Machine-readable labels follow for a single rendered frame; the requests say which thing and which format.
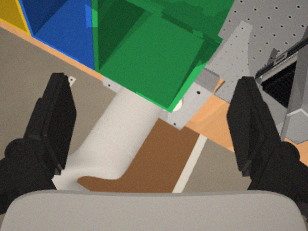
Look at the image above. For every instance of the blue bin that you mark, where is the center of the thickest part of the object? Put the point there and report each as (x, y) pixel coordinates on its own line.
(61, 24)

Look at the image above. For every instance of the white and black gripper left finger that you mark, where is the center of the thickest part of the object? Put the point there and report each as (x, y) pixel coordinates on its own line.
(31, 162)

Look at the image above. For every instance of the green bin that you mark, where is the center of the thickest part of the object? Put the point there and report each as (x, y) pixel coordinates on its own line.
(150, 56)

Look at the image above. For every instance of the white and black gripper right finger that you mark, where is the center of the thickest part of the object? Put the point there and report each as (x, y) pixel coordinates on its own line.
(258, 149)

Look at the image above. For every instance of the yellow open bin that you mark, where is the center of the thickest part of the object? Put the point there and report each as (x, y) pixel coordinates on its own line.
(10, 14)

